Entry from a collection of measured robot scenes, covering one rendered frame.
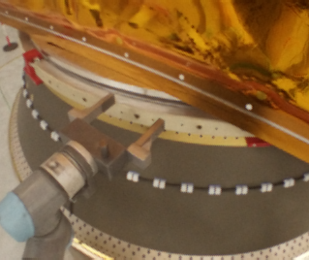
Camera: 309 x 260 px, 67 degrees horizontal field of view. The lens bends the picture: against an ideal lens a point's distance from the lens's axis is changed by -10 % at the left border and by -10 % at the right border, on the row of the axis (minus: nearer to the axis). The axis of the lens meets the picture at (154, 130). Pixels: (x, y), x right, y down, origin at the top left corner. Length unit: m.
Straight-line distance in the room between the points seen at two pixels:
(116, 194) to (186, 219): 0.23
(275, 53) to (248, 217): 0.59
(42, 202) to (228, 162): 0.50
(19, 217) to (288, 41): 0.46
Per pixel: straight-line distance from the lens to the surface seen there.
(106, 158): 0.43
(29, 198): 0.42
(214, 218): 0.83
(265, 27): 0.38
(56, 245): 0.49
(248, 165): 0.75
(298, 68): 0.39
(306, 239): 1.12
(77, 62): 0.76
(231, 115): 0.54
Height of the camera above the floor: 2.13
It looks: 47 degrees down
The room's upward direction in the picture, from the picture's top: straight up
